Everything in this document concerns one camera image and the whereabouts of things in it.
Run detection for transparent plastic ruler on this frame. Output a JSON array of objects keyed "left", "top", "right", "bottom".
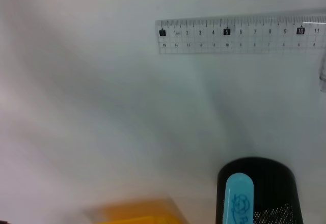
[{"left": 154, "top": 9, "right": 326, "bottom": 55}]

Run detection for blue sheathed scissors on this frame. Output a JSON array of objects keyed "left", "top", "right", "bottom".
[{"left": 222, "top": 173, "right": 255, "bottom": 224}]

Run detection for black mesh pen holder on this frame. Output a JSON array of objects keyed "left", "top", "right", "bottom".
[{"left": 215, "top": 157, "right": 305, "bottom": 224}]

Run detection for yellow plastic storage bin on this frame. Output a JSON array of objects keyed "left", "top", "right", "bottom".
[{"left": 84, "top": 198, "right": 189, "bottom": 224}]

